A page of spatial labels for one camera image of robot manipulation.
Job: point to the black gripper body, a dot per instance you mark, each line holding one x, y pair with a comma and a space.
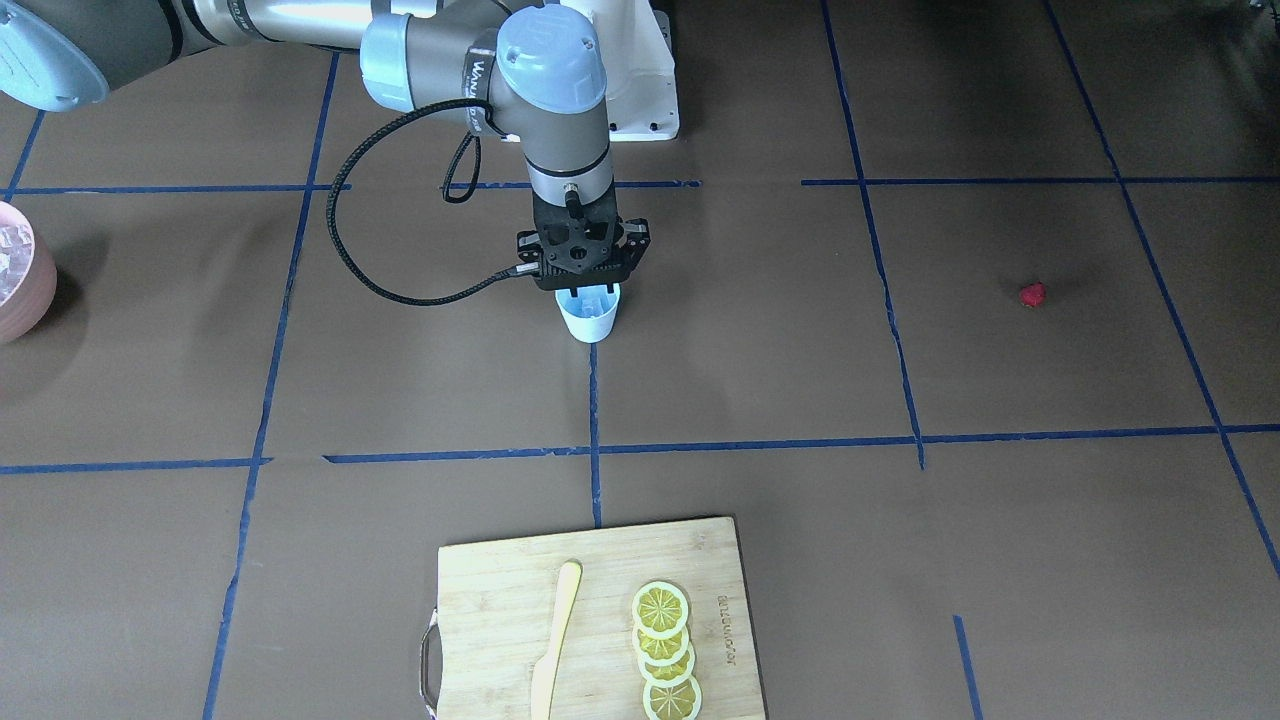
636, 238

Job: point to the clear ice cube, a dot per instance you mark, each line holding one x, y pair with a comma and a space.
592, 302

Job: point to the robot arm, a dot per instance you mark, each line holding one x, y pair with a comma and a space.
567, 79

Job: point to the light blue cup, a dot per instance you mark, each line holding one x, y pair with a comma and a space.
588, 329

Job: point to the pile of ice cubes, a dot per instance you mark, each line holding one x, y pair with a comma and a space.
17, 255

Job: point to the bamboo cutting board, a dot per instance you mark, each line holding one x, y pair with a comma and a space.
492, 617

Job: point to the top lemon slice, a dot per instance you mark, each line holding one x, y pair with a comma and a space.
660, 610

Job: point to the lemon slice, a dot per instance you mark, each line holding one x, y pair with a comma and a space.
673, 702
660, 610
667, 676
661, 652

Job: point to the yellow plastic knife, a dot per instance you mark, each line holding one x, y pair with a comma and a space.
544, 671

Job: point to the red strawberry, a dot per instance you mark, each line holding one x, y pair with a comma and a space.
1033, 294

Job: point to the bottom lemon slice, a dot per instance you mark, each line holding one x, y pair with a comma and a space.
673, 702

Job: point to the pink bowl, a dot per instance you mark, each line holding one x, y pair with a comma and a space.
28, 306

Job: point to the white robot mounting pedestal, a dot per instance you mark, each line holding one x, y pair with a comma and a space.
638, 49

